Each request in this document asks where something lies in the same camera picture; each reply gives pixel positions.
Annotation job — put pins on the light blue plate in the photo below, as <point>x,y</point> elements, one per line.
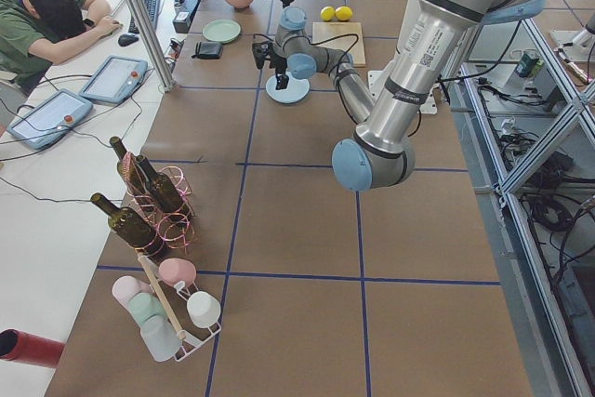
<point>297,89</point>

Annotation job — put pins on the light green plate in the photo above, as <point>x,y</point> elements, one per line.
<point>222,31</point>

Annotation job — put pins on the person's hand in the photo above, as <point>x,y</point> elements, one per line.
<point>107,26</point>

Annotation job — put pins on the yellow lemon left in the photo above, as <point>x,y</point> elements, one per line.
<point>327,13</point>

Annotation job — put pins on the yellow lemon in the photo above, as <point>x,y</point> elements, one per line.
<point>343,13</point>
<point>327,13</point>

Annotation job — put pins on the bamboo cutting board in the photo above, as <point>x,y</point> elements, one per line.
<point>346,36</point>

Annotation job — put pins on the yellow lemon right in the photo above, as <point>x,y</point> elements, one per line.
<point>343,13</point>

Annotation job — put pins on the black folded cloth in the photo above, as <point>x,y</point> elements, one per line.
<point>206,50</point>

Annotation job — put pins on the black computer mouse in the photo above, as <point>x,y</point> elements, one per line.
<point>127,39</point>

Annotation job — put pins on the dark green wine bottle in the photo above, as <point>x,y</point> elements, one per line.
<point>129,225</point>
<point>129,171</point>
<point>162,190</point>

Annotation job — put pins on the blue teach pendant far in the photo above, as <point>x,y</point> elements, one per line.
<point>115,80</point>

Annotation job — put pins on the blue teach pendant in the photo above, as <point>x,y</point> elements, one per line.
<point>115,80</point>
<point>44,125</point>

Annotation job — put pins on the blue teach pendant near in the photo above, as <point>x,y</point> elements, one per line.
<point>44,125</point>

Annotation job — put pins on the white plastic cup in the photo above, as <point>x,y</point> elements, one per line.
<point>203,309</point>

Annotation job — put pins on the person in green shirt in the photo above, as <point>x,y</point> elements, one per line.
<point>37,34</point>

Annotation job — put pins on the green box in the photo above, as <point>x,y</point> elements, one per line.
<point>528,63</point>

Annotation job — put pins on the pale pink cup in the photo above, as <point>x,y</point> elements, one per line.
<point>126,287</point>

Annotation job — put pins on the mint green cup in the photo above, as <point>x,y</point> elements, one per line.
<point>143,306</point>

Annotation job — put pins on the light blue cup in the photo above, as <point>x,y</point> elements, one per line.
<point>160,338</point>

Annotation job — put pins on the red cylinder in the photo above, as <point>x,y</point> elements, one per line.
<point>22,347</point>

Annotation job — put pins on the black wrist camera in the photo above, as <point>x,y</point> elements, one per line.
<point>261,53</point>

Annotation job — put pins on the aluminium frame post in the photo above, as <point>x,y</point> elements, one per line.
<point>151,43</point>

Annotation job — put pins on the copper wire bottle rack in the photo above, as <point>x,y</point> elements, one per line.
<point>176,234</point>

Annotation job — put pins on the wooden rack handle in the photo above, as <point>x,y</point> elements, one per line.
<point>148,267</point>

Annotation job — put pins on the white wire cup rack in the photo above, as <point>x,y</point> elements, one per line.
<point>196,337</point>

